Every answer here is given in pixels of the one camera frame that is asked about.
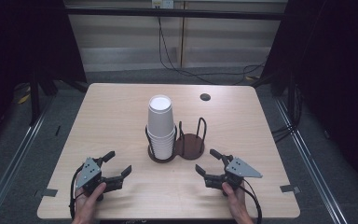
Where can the round black table grommet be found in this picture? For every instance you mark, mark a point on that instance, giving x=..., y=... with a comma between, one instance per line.
x=205, y=97

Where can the black metal stand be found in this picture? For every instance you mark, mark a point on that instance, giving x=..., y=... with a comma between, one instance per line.
x=34, y=99

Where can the black horizontal bar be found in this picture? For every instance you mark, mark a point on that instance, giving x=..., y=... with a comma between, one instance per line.
x=121, y=12

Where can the yellow floor tape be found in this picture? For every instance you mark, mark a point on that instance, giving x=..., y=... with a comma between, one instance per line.
x=23, y=99

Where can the small black floor tape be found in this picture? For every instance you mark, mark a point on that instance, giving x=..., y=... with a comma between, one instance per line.
x=57, y=130

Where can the metal floor rail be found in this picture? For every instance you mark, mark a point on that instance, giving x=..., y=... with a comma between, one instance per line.
x=15, y=165
x=310, y=165

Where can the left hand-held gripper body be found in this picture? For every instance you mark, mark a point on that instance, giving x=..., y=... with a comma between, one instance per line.
x=88, y=174

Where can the person's right hand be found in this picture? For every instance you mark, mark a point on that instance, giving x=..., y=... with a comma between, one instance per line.
x=237, y=205

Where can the grey tape piece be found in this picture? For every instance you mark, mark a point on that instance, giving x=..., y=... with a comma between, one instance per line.
x=49, y=192
x=289, y=188

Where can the white paper cup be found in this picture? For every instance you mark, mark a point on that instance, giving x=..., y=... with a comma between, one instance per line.
x=160, y=116

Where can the black curtain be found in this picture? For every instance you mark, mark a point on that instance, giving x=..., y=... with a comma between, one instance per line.
x=21, y=40
x=335, y=62

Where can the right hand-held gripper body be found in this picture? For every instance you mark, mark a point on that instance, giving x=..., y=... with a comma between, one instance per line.
x=240, y=169

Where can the person's left hand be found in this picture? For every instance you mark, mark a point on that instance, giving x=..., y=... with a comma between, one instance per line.
x=85, y=207

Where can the white wall outlet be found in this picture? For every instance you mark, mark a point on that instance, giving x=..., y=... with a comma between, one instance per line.
x=163, y=3

